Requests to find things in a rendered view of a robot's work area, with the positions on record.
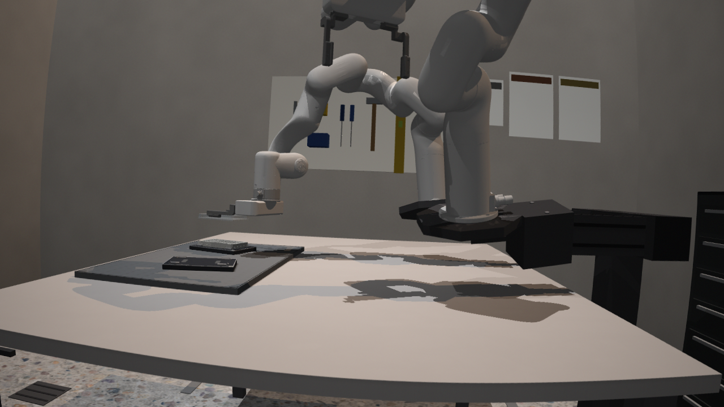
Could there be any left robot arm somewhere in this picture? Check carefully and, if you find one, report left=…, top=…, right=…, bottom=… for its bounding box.
left=417, top=0, right=531, bottom=223

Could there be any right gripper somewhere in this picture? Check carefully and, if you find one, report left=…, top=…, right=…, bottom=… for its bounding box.
left=206, top=198, right=283, bottom=218

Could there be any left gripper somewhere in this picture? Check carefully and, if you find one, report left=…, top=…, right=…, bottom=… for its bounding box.
left=320, top=0, right=410, bottom=79

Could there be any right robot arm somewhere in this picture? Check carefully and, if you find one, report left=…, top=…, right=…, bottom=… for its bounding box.
left=253, top=53, right=445, bottom=201

